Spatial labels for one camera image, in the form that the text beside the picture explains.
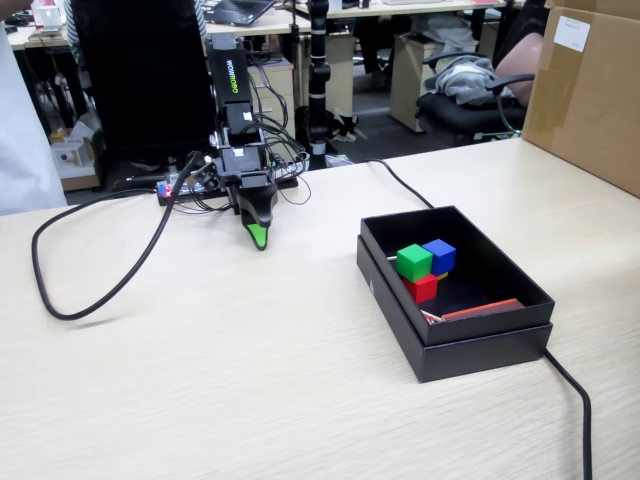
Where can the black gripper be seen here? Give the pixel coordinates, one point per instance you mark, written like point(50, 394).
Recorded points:
point(245, 160)

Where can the green wooden cube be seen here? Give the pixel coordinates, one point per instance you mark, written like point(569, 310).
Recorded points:
point(414, 262)

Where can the red wooden cube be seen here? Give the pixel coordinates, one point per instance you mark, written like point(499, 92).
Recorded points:
point(422, 290)

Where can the blue wooden cube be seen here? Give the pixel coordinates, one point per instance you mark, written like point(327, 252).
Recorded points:
point(442, 255)

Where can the yellow wooden cube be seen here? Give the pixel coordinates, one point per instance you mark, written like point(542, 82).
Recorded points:
point(441, 275)

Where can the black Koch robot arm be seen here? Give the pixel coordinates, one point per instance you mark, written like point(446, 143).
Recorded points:
point(230, 75)

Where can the small white box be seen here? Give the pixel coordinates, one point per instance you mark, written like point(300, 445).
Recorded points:
point(67, 156)

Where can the black open cardboard box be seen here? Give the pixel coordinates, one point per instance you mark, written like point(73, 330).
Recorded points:
point(500, 280)

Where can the large brown cardboard box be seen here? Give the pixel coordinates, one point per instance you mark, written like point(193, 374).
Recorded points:
point(590, 110)

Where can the controller circuit board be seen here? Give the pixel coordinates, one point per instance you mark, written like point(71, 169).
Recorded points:
point(165, 189)

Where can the black white sneakers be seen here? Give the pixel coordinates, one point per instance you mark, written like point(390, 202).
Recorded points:
point(347, 127)

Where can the cream drawer cabinet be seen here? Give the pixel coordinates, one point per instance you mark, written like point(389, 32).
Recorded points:
point(275, 80)

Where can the black jointed pole stand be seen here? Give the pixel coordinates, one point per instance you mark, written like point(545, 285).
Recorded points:
point(318, 75)

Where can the small brown carton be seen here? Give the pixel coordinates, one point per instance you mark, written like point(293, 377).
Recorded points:
point(80, 182)

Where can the light wooden office desk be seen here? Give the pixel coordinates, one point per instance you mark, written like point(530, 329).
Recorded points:
point(45, 39)
point(270, 29)

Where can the white red paper strips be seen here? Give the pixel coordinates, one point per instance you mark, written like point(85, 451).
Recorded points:
point(431, 316)

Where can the black laptop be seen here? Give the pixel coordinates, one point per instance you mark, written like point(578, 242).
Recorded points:
point(235, 12)

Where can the black armchair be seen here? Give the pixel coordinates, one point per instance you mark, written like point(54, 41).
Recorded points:
point(450, 117)

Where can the person in white shirt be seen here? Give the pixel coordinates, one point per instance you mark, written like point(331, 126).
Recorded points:
point(25, 150)

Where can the orange red flat card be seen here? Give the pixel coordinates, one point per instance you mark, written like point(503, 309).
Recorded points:
point(485, 308)

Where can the grey crumpled clothing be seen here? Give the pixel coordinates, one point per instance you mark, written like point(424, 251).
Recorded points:
point(465, 80)

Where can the person in striped shirt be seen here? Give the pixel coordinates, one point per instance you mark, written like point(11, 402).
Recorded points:
point(74, 30)

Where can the person in black clothing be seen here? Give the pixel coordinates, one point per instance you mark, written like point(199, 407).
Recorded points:
point(525, 25)

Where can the small wrist camera board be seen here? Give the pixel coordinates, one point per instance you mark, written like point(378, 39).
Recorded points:
point(206, 175)

